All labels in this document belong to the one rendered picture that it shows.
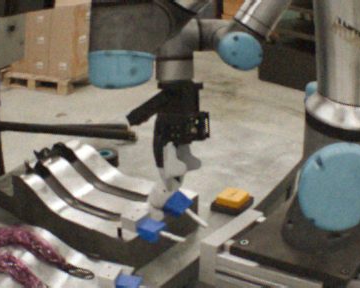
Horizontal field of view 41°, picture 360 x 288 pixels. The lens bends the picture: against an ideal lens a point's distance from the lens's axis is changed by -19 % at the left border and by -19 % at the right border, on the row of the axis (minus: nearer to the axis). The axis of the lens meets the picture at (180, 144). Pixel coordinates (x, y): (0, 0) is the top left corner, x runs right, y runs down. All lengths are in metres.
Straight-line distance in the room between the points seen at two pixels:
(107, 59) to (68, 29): 4.50
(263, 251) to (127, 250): 0.39
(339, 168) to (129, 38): 0.26
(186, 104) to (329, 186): 0.60
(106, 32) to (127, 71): 0.05
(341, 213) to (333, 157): 0.07
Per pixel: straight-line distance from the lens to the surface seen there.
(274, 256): 0.74
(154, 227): 1.08
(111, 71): 0.59
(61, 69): 5.22
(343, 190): 0.56
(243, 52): 0.97
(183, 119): 1.09
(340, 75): 0.54
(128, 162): 1.62
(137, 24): 0.58
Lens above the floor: 1.45
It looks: 22 degrees down
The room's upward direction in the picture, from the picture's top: straight up
